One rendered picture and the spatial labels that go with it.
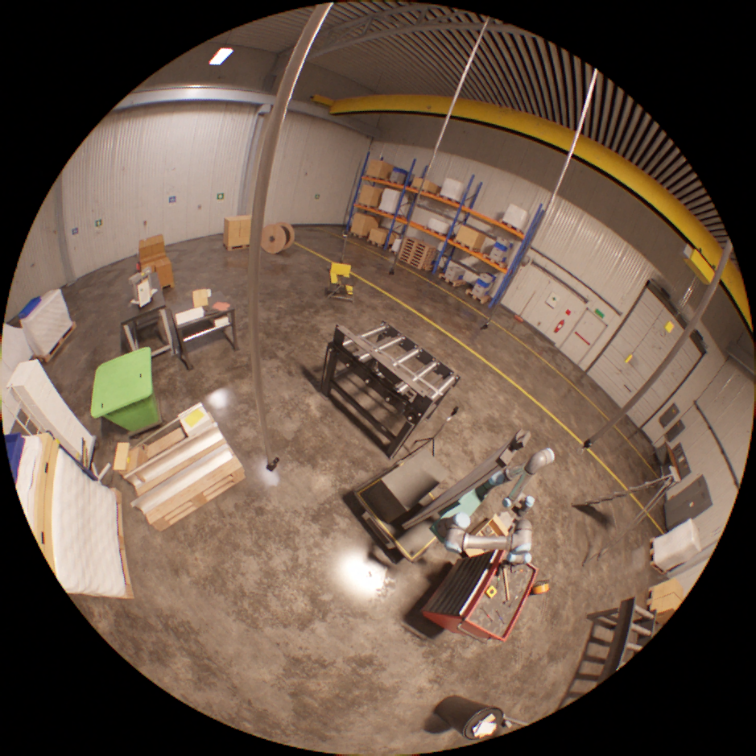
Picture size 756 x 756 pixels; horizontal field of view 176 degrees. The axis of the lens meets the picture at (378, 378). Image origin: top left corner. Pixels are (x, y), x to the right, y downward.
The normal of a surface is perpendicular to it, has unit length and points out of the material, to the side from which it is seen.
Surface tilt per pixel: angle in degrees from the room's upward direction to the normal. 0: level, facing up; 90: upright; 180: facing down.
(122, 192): 90
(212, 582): 0
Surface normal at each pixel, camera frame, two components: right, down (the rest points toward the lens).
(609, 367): -0.64, 0.39
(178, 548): 0.27, -0.70
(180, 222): 0.73, 0.60
